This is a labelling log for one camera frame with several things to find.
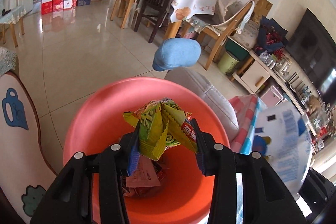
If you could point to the grey cushion seat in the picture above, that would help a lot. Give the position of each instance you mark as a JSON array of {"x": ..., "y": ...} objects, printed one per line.
[{"x": 203, "y": 88}]

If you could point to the dark blue flower bouquet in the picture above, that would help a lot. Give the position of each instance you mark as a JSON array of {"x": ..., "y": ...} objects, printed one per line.
[{"x": 271, "y": 37}]

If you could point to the cream TV cabinet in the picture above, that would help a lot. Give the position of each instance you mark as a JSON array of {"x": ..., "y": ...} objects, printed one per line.
[{"x": 255, "y": 77}]

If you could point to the cream sofa cup cushion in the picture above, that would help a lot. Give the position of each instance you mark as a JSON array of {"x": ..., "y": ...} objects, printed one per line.
[{"x": 25, "y": 174}]

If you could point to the light wooden chair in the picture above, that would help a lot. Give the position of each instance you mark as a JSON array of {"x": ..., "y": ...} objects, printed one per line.
[{"x": 221, "y": 32}]

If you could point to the white Magicday milk pouch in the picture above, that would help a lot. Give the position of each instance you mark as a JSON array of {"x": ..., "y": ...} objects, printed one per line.
[{"x": 283, "y": 140}]

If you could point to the dark red snack packet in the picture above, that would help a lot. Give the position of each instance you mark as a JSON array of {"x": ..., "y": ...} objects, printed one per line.
[{"x": 141, "y": 176}]

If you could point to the blue round stool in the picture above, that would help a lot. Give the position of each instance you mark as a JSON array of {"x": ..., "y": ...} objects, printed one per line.
[{"x": 176, "y": 52}]

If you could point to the green waste bin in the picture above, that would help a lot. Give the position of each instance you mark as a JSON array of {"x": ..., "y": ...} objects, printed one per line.
[{"x": 227, "y": 63}]

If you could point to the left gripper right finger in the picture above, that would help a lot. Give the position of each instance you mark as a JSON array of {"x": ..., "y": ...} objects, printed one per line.
[{"x": 266, "y": 199}]

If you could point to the pink storage box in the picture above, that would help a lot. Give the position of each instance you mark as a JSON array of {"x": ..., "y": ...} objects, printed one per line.
[{"x": 271, "y": 96}]

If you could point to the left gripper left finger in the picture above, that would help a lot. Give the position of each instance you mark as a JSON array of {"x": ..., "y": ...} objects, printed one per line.
[{"x": 69, "y": 199}]

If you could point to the wooden side chair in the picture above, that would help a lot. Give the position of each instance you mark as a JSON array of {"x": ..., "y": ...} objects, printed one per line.
[{"x": 11, "y": 18}]

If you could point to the dining table orange cloth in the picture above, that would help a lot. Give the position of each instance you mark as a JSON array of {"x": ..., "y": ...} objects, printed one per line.
[{"x": 185, "y": 9}]

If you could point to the yellow green snack wrapper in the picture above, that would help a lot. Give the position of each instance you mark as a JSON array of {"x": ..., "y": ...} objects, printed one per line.
[{"x": 163, "y": 124}]

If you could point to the black flat television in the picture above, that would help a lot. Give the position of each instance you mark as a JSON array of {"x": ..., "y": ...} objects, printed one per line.
[{"x": 313, "y": 49}]

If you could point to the pink plastic trash bucket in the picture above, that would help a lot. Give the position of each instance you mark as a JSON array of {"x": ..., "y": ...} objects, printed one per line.
[{"x": 185, "y": 193}]

